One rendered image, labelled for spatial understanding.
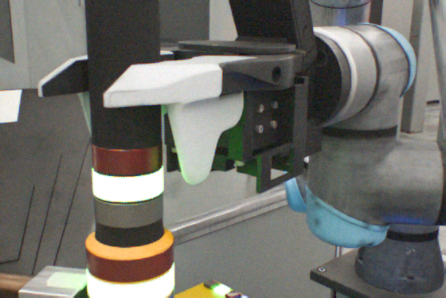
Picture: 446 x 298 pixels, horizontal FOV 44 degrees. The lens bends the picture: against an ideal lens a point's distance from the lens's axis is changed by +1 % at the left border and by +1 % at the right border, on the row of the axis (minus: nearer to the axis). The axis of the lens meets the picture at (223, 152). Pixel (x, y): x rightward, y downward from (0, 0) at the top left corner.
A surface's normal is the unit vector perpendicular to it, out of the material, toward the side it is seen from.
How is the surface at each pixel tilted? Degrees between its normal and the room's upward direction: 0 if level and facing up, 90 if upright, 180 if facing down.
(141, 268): 90
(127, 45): 90
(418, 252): 72
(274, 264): 90
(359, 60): 62
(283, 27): 119
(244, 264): 90
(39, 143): 39
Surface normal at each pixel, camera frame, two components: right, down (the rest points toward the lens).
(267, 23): -0.53, 0.64
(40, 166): -0.04, -0.58
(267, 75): 0.69, 0.19
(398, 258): -0.36, -0.07
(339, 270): 0.01, -0.97
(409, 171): -0.12, -0.27
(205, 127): 0.87, 0.14
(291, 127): -0.58, 0.20
